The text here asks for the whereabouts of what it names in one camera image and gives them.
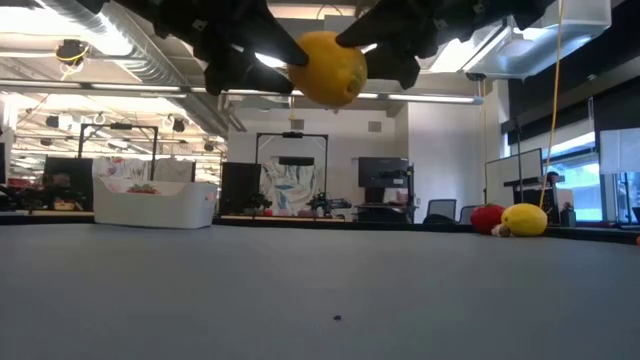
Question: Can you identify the black lamp frame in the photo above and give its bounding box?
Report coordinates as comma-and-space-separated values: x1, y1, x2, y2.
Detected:
77, 122, 160, 181

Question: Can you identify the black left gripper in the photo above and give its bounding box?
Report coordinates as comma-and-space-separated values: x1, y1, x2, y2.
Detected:
149, 0, 310, 96

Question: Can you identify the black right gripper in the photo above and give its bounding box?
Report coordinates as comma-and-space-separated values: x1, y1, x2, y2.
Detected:
335, 0, 501, 91

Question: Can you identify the yellow toy lemon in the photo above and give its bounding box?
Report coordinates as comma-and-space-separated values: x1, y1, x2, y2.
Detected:
501, 202, 549, 238

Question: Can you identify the white plastic basket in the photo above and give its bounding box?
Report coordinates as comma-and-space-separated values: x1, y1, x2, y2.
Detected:
92, 175, 220, 230

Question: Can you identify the black background rig frame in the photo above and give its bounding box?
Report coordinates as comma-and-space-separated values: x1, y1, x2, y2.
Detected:
254, 131, 330, 217

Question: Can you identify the grey office chair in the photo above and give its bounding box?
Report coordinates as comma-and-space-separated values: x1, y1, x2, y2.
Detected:
427, 198, 459, 221
458, 203, 484, 224

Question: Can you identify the yellow cable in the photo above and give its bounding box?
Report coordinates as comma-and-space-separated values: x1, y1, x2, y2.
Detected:
538, 0, 566, 204

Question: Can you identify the long LED light bar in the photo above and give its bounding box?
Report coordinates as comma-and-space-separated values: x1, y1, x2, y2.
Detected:
0, 77, 485, 106

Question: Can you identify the patterned cloth backdrop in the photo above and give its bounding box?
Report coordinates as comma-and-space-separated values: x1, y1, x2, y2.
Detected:
259, 159, 322, 217

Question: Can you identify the black monitor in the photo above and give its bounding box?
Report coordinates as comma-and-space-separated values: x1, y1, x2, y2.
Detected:
39, 156, 95, 211
357, 156, 412, 190
218, 161, 262, 217

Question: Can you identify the white whiteboard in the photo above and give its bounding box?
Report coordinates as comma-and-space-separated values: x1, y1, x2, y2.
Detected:
484, 147, 545, 209

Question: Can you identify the ceiling cable reel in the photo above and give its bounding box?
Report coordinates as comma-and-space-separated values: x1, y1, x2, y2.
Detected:
53, 38, 92, 81

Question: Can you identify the toy orange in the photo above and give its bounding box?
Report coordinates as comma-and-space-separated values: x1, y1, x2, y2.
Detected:
287, 30, 369, 109

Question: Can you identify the white patterned cloth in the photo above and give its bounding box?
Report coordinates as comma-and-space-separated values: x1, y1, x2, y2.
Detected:
93, 155, 197, 195

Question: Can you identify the silver spiral air duct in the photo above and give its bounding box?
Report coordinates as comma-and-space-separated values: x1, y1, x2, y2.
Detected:
29, 0, 236, 136

